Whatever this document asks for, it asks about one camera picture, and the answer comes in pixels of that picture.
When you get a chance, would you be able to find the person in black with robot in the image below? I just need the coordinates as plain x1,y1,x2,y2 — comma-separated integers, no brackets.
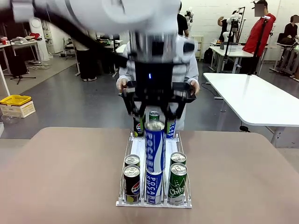
218,15,235,43

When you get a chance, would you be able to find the white tower air conditioner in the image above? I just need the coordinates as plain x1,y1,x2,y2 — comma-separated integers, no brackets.
29,17,54,62

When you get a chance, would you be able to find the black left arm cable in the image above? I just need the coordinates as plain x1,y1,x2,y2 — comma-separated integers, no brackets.
32,11,128,69

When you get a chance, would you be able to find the person in beige jacket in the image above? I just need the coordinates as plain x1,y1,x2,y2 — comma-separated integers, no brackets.
75,43,98,82

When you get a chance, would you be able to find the black camera tripod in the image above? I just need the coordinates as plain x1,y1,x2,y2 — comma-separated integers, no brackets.
223,7,246,70

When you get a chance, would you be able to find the clear plastic bowl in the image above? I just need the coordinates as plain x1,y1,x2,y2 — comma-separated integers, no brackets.
0,113,21,125

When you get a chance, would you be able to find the yellow and white crate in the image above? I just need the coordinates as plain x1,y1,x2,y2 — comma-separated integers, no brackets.
0,94,36,119

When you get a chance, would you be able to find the large white table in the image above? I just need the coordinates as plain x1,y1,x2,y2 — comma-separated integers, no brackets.
202,72,299,149

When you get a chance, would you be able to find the blue Pocari Sweat can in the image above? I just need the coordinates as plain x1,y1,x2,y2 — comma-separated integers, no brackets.
146,171,164,205
144,120,166,175
166,119,178,138

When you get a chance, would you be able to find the small white table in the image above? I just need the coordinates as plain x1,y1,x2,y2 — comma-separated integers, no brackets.
115,43,128,55

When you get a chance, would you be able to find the black serving tray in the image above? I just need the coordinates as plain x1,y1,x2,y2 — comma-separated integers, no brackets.
118,80,197,104

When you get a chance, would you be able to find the person's left hand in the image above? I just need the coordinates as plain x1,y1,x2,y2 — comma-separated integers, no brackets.
189,80,201,94

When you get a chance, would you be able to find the person in red jacket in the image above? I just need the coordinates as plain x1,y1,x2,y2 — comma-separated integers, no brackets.
242,0,277,75

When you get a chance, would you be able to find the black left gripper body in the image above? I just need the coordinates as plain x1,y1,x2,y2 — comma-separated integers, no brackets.
134,61,175,105

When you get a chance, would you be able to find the black stand with bag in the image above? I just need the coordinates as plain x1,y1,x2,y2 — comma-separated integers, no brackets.
9,42,37,85

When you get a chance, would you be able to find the person's left forearm white sleeve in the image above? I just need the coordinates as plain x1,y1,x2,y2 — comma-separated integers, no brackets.
186,56,199,82

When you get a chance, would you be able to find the cluttered white desk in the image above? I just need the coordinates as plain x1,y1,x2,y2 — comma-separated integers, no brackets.
0,40,43,75

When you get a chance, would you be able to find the seated person in black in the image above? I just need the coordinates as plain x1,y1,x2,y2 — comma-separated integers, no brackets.
283,15,299,40

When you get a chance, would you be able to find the cable bundle on floor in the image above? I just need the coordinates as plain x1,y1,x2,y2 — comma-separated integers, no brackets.
25,59,52,70

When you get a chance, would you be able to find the person in black t-shirt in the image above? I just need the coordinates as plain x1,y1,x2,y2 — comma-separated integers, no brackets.
177,7,189,38

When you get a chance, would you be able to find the white can dispenser rack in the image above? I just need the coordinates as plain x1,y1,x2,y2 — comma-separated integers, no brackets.
115,129,193,209

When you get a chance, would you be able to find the person in white hoodie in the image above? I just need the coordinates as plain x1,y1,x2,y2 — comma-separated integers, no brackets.
116,35,201,131

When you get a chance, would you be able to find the person's right hand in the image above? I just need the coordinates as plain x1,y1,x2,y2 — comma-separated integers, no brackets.
116,78,128,94

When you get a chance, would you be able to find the black tripod pole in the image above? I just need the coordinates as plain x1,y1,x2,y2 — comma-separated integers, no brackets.
247,15,269,76

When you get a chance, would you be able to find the black backpack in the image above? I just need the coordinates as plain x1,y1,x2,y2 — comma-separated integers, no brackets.
203,48,214,63

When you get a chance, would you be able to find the black Pepsi can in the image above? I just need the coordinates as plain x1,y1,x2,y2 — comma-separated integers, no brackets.
124,154,141,168
133,116,144,138
123,165,141,204

